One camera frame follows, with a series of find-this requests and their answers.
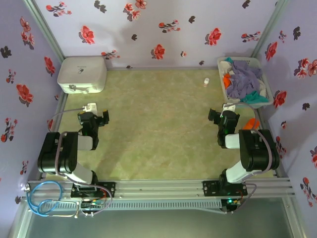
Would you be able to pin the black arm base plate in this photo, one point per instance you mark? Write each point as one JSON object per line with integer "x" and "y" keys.
{"x": 109, "y": 189}
{"x": 210, "y": 188}

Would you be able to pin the teal cloth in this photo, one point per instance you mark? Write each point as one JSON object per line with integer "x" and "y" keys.
{"x": 228, "y": 60}

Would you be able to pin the small white bottle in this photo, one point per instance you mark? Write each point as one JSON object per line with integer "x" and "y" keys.
{"x": 206, "y": 82}

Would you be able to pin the aluminium front frame rail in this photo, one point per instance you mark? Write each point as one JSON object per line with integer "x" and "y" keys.
{"x": 158, "y": 188}

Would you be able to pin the orange t-shirt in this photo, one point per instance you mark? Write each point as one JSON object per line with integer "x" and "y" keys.
{"x": 226, "y": 81}

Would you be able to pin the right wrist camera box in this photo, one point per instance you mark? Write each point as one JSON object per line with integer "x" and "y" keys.
{"x": 228, "y": 107}

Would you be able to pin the white zippered case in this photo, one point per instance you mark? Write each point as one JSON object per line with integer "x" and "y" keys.
{"x": 81, "y": 72}

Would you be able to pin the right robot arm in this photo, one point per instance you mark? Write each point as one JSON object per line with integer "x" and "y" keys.
{"x": 257, "y": 151}

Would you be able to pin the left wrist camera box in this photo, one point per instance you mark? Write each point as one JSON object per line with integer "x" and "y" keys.
{"x": 90, "y": 107}

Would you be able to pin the white plastic laundry basket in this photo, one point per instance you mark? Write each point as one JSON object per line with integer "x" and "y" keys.
{"x": 247, "y": 60}

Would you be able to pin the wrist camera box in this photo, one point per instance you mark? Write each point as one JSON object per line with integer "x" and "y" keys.
{"x": 228, "y": 107}
{"x": 90, "y": 107}

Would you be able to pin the aluminium side frame rail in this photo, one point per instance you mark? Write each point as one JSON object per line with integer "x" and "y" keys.
{"x": 264, "y": 122}
{"x": 59, "y": 109}

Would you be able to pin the purple t-shirt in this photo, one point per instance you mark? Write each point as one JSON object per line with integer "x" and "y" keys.
{"x": 244, "y": 79}

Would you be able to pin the white t-shirt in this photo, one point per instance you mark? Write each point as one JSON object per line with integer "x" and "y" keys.
{"x": 224, "y": 67}

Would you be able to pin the teal t-shirt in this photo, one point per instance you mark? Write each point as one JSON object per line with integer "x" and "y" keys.
{"x": 256, "y": 97}

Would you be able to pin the aluminium frame post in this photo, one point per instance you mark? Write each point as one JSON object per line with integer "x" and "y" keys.
{"x": 270, "y": 27}
{"x": 44, "y": 27}

